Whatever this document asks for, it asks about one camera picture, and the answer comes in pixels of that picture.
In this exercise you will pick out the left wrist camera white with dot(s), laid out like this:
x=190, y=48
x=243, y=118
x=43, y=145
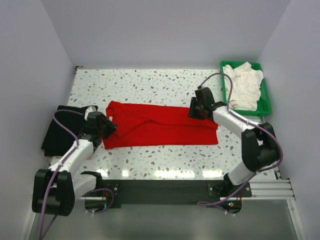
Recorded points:
x=88, y=110

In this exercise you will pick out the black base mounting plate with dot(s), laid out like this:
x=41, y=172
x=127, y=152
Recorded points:
x=156, y=192

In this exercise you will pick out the red t-shirt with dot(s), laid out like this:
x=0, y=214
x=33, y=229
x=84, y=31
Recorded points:
x=141, y=125

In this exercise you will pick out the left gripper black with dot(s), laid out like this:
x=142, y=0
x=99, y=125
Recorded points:
x=111, y=126

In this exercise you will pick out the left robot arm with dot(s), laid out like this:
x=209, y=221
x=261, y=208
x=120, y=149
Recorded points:
x=55, y=189

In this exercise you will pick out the aluminium frame rail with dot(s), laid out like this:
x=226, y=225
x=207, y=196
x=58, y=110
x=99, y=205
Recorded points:
x=270, y=185

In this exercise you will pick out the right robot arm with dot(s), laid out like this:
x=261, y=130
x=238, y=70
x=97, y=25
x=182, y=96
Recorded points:
x=259, y=145

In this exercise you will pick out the black folded t-shirt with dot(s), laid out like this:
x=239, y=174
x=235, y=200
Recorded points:
x=59, y=136

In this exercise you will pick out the green plastic bin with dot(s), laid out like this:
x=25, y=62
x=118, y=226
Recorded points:
x=263, y=105

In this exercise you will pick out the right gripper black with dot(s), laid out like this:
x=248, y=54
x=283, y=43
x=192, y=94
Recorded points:
x=191, y=113

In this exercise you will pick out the white t-shirt in bin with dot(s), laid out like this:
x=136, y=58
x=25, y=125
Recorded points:
x=246, y=86

